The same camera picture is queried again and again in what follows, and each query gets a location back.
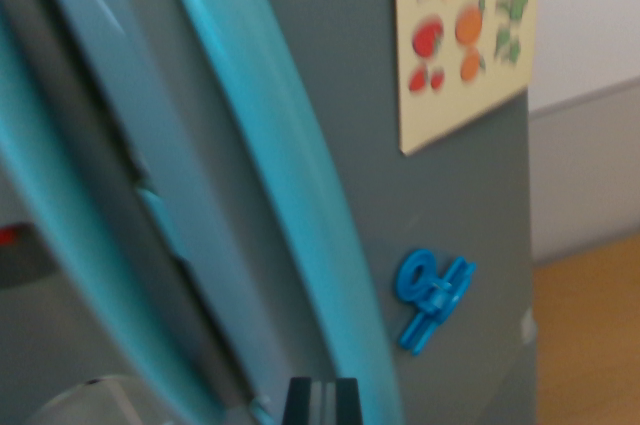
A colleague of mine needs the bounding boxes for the teal handle of dispenser door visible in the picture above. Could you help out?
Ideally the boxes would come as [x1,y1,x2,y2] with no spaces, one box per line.
[0,4,221,425]

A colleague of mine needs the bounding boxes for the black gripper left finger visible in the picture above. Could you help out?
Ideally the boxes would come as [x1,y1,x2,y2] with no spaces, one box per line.
[282,376,324,425]

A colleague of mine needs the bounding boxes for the grey fridge door with dispenser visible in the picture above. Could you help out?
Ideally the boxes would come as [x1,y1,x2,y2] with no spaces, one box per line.
[0,0,151,425]

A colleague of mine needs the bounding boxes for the blue clip with ring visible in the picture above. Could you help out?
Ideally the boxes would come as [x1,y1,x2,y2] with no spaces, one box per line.
[397,248,478,357]

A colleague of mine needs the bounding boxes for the light grey dispenser tray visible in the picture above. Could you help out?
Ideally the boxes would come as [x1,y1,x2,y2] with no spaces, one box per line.
[29,374,149,425]

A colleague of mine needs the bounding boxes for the teal handle of card door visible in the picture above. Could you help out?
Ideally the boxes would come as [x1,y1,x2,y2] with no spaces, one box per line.
[168,0,407,425]

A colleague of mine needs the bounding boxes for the grey toy refrigerator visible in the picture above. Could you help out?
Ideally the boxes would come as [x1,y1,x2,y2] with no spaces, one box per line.
[29,0,539,425]

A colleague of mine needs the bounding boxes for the cream fruit picture card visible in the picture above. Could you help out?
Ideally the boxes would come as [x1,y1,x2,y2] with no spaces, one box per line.
[392,0,541,156]

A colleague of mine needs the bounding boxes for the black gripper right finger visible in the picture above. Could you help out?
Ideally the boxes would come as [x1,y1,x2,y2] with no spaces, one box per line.
[322,377,363,425]

